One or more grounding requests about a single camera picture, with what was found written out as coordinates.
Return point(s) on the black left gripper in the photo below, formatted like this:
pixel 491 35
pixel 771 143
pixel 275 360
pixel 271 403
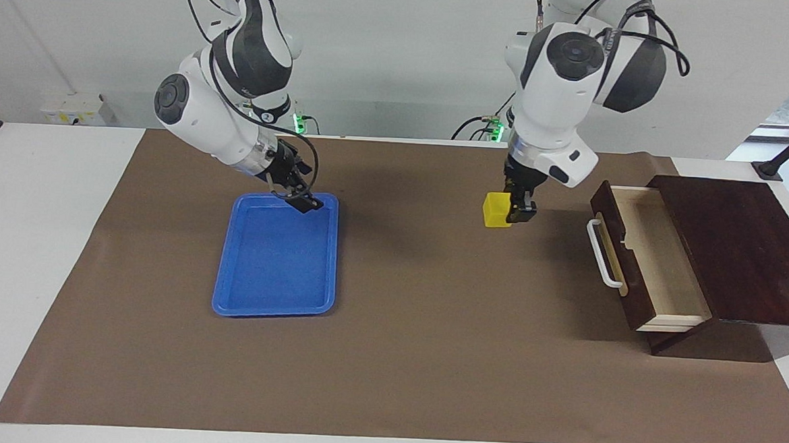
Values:
pixel 524 177

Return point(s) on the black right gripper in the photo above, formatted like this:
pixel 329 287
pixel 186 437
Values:
pixel 288 170

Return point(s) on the yellow cube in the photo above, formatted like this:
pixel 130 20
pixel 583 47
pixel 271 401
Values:
pixel 496 212

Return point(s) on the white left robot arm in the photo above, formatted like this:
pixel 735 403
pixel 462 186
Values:
pixel 556 102

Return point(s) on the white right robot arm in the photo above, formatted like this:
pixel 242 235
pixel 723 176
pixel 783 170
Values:
pixel 197 113

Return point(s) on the blue plastic tray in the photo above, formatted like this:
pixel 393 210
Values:
pixel 274 262

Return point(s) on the brown table mat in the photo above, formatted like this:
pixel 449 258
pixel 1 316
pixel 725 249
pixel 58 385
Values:
pixel 428 358

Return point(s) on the dark wooden cabinet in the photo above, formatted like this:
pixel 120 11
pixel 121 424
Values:
pixel 757 254

